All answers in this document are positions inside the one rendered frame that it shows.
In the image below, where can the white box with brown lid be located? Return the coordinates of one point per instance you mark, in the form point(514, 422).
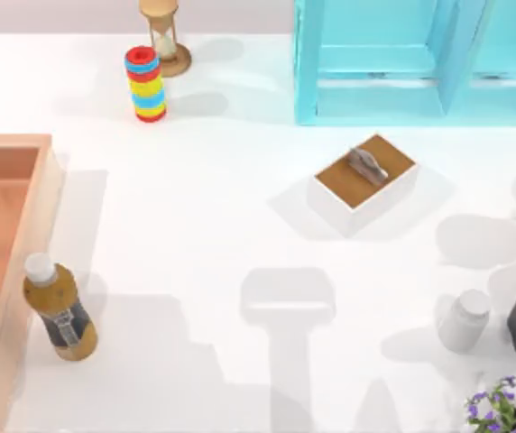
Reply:
point(366, 185)

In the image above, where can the stack of coloured rings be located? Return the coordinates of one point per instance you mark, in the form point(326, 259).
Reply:
point(146, 85)

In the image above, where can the light blue rack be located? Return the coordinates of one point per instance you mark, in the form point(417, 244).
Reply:
point(375, 63)

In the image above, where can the wooden hourglass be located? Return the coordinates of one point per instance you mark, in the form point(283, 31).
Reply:
point(166, 40)

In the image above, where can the brown bottle with white cap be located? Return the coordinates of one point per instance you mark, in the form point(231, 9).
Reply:
point(59, 311)

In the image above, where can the purple flowering plant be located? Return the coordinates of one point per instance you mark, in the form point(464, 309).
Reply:
point(506, 408)

